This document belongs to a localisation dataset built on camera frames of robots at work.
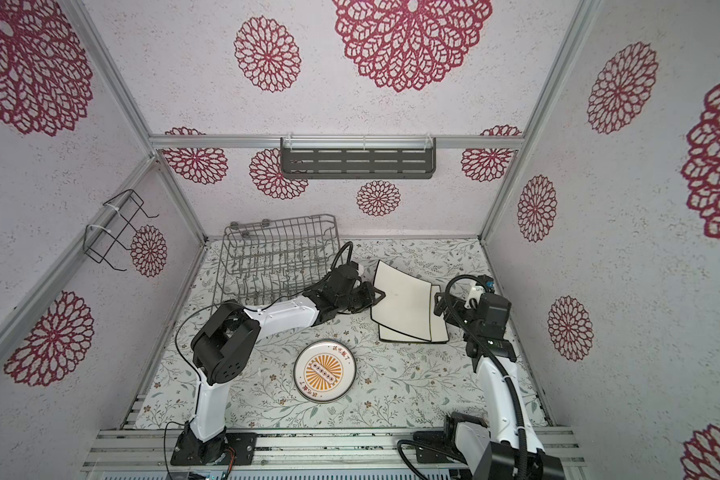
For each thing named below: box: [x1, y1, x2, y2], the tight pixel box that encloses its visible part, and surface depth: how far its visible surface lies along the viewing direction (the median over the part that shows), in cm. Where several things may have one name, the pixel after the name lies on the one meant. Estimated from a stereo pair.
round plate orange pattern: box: [293, 339, 357, 402], surface depth 85 cm
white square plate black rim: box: [370, 260, 432, 341], surface depth 96 cm
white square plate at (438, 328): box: [378, 284, 449, 343], surface depth 91 cm
